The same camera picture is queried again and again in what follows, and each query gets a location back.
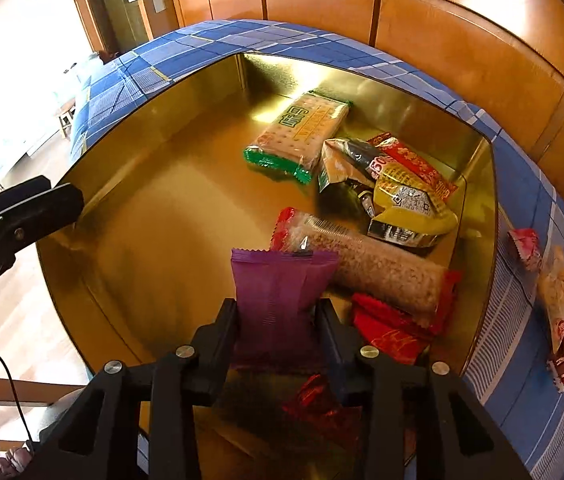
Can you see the wooden door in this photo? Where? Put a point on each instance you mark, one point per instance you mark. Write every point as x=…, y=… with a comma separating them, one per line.
x=136, y=20

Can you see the blue plaid bedsheet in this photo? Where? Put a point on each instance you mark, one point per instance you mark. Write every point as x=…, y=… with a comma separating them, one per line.
x=512, y=385

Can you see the dark brown snack packet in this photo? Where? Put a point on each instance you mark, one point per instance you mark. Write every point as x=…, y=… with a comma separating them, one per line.
x=562, y=355

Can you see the clear sesame bar packet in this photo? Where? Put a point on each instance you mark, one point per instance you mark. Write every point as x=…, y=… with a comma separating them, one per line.
x=387, y=270

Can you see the purple snack packet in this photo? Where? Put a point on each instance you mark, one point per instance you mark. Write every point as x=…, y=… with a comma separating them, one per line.
x=277, y=300

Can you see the red patterned candy bar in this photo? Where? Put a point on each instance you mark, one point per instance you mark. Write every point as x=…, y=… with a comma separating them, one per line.
x=422, y=170

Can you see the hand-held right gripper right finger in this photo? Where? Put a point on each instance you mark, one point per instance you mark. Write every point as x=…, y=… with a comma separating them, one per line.
x=337, y=365

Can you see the wooden wardrobe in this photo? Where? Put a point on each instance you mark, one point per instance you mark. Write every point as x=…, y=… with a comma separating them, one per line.
x=462, y=35

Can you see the small wooden stool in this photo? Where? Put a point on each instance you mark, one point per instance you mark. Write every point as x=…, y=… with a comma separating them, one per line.
x=66, y=120

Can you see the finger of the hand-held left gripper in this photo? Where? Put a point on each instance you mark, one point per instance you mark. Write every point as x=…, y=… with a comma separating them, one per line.
x=46, y=212
x=11, y=192

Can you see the yellow-green snack bag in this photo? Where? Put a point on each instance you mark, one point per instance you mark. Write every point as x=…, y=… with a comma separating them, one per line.
x=412, y=210

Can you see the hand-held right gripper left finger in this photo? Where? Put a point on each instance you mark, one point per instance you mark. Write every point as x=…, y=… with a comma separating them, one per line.
x=224, y=340

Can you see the small red candy packet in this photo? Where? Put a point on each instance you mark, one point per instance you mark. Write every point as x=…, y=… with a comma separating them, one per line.
x=524, y=247

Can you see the beige translucent snack packet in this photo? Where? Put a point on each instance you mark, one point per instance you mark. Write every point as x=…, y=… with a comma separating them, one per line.
x=554, y=290

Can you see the black box with gold inside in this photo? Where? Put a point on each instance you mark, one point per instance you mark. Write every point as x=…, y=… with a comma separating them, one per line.
x=161, y=220

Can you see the green-edged cracker packet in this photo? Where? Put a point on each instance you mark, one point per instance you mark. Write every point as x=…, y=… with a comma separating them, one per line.
x=297, y=130

